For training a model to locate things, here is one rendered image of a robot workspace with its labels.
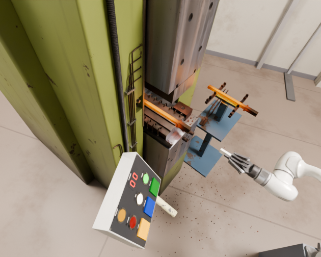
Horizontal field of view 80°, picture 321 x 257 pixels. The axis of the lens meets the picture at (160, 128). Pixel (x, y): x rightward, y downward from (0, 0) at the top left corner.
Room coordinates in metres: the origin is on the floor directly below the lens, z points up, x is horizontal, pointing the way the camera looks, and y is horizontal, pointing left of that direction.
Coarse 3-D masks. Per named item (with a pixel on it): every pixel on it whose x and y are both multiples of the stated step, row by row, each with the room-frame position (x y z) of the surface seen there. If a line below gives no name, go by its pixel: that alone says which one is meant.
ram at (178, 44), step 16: (160, 0) 0.72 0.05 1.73; (176, 0) 0.69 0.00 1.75; (192, 0) 0.73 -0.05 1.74; (208, 0) 0.84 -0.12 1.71; (160, 16) 0.72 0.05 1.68; (176, 16) 0.68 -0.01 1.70; (192, 16) 0.75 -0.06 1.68; (208, 16) 0.87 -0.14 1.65; (160, 32) 0.71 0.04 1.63; (176, 32) 0.68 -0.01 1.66; (192, 32) 0.77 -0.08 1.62; (208, 32) 0.91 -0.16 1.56; (160, 48) 0.71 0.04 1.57; (176, 48) 0.68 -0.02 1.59; (192, 48) 0.80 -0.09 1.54; (160, 64) 0.71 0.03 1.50; (176, 64) 0.70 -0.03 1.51; (192, 64) 0.83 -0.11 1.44; (160, 80) 0.70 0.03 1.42; (176, 80) 0.72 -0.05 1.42
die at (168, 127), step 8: (144, 96) 1.04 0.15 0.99; (144, 104) 0.95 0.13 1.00; (160, 104) 0.98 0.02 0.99; (144, 112) 0.89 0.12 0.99; (152, 112) 0.90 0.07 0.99; (168, 112) 0.91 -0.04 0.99; (144, 120) 0.82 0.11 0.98; (152, 120) 0.83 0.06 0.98; (160, 120) 0.83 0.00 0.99; (168, 120) 0.83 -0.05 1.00; (168, 128) 0.77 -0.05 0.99; (176, 128) 0.82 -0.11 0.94; (160, 136) 0.74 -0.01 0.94; (168, 136) 0.74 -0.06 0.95
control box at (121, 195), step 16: (128, 160) 0.41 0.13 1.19; (128, 176) 0.33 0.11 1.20; (112, 192) 0.26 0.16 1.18; (128, 192) 0.27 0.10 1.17; (144, 192) 0.31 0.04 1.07; (112, 208) 0.19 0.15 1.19; (128, 208) 0.22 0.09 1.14; (96, 224) 0.14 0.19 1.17; (112, 224) 0.14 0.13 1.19; (128, 224) 0.16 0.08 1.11; (128, 240) 0.11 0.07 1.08
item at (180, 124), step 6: (144, 102) 0.96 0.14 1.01; (150, 102) 0.97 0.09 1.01; (156, 108) 0.92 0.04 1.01; (162, 114) 0.88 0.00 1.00; (168, 114) 0.88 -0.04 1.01; (174, 120) 0.83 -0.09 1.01; (180, 120) 0.83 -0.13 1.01; (180, 126) 0.80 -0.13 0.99; (186, 126) 0.78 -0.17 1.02; (186, 132) 0.77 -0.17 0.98
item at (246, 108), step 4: (208, 88) 1.30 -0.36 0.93; (212, 88) 1.28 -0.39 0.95; (216, 88) 1.29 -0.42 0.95; (220, 92) 1.24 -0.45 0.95; (224, 96) 1.21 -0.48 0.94; (228, 96) 1.20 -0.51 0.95; (232, 100) 1.17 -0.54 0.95; (236, 100) 1.17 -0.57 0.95; (236, 104) 1.14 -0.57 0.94; (240, 104) 1.13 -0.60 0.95; (244, 108) 1.10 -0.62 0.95; (248, 108) 1.09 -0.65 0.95; (248, 112) 1.08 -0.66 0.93; (252, 112) 1.07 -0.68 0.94; (256, 112) 1.06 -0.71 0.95
